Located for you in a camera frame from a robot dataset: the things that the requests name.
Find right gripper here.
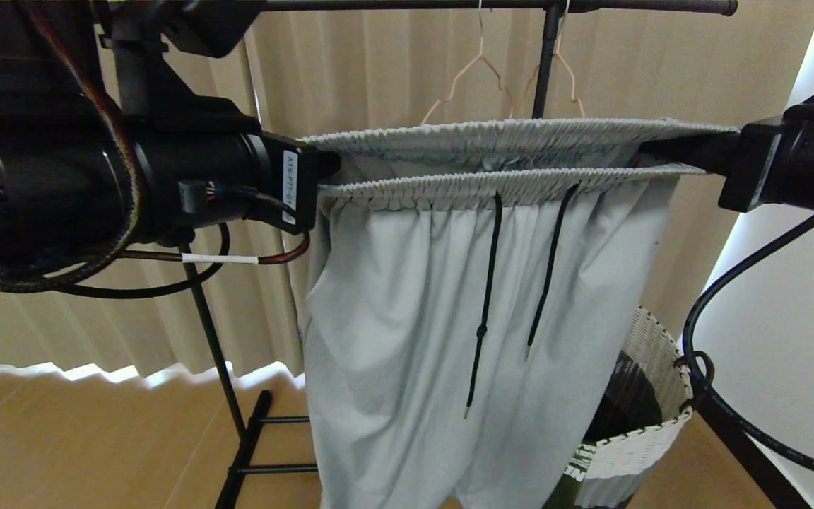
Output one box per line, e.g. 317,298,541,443
718,92,814,213

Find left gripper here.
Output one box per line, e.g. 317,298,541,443
0,117,319,273

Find pink clothes hanger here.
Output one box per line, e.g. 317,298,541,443
420,0,514,127
520,14,586,119

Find pale grey shorts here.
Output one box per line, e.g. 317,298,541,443
297,117,740,509

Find black clothes rack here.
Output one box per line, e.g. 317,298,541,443
179,0,738,509

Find white laundry basket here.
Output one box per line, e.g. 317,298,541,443
545,305,715,509

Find beige curtain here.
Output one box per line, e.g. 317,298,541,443
0,0,814,379

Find black cable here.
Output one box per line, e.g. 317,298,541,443
683,187,814,488
54,223,231,299

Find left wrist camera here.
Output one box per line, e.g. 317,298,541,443
100,0,266,135

